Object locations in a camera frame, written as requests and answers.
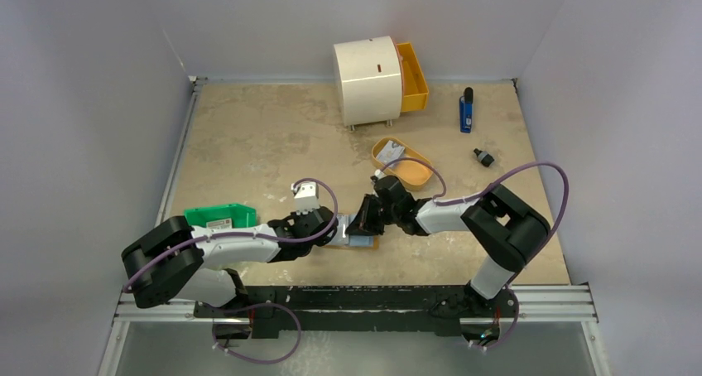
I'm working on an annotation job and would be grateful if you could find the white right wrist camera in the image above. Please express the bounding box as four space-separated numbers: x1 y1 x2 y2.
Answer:
370 169 386 184

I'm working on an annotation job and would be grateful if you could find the blue black marker pen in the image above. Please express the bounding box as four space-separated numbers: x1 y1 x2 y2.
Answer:
459 87 474 133

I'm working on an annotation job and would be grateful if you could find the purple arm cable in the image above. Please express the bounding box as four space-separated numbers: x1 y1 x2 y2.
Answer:
378 157 571 287
121 177 340 295

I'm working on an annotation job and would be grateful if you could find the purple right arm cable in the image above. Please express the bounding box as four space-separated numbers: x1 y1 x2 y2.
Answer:
378 157 571 287

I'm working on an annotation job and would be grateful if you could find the small box in bin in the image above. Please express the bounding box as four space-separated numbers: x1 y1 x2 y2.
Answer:
205 218 233 229

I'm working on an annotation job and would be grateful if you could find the orange leather card holder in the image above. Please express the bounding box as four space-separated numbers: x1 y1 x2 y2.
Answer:
323 214 379 250

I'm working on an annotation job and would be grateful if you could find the orange open drawer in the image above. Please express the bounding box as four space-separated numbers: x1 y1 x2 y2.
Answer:
397 42 429 113

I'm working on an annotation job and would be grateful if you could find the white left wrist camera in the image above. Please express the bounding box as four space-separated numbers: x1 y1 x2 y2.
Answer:
291 181 320 215

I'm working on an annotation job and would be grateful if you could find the white round drawer cabinet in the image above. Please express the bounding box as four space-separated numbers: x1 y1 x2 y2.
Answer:
333 36 403 131

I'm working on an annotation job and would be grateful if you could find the small black knob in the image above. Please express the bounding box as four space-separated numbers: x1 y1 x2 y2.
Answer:
474 148 494 167

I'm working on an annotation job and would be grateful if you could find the green plastic bin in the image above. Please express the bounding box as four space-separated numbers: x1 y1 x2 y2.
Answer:
183 203 258 228

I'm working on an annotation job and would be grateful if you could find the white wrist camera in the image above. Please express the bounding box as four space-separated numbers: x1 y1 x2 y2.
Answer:
370 169 386 184
291 181 320 215

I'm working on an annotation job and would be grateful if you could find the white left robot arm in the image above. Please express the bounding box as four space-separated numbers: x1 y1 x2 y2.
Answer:
121 206 338 317

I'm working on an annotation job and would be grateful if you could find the orange oval tray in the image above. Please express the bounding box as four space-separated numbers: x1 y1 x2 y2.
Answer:
371 137 435 190

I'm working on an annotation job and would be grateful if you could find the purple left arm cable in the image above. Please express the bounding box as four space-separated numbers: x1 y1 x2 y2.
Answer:
121 177 340 295

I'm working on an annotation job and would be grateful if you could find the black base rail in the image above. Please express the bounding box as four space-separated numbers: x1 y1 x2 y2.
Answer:
194 285 518 341

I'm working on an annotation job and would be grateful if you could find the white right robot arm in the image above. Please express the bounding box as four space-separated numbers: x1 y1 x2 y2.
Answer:
344 176 551 316

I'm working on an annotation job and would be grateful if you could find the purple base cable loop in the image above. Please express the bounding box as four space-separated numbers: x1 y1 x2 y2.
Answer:
211 299 304 365

